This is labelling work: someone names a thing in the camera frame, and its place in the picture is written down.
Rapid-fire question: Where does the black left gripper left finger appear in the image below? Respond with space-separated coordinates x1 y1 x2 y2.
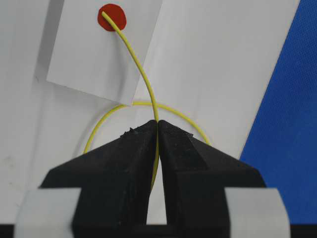
41 120 158 238

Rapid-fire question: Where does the red round mark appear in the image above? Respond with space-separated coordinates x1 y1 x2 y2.
97 3 127 32

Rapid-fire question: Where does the yellow solder wire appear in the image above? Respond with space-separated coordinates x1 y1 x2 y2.
83 11 211 191

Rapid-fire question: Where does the white foam board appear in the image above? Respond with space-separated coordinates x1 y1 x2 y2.
0 0 299 223

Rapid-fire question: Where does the white paper card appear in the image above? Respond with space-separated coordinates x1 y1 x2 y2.
47 0 162 105

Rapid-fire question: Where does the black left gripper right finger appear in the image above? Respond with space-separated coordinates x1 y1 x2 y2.
158 120 266 238

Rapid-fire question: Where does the blue table cloth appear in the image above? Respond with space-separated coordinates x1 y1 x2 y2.
240 0 317 224

